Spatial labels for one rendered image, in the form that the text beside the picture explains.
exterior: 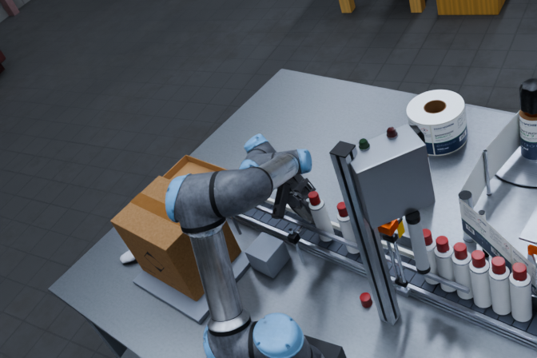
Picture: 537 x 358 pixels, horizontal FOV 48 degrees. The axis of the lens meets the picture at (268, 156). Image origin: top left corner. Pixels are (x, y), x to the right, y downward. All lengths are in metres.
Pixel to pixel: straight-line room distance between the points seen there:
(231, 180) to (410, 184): 0.42
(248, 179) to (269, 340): 0.41
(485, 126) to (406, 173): 0.97
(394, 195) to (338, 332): 0.59
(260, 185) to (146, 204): 0.71
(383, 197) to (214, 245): 0.43
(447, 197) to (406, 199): 0.64
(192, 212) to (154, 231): 0.52
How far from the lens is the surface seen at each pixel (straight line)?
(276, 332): 1.59
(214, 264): 1.54
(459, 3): 4.77
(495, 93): 3.96
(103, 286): 2.37
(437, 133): 2.18
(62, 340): 3.54
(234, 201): 1.44
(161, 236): 1.95
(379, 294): 1.77
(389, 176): 1.39
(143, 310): 2.20
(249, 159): 1.84
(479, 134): 2.31
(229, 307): 1.60
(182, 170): 2.65
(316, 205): 1.92
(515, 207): 2.05
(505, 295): 1.72
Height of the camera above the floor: 2.38
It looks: 38 degrees down
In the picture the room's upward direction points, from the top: 21 degrees counter-clockwise
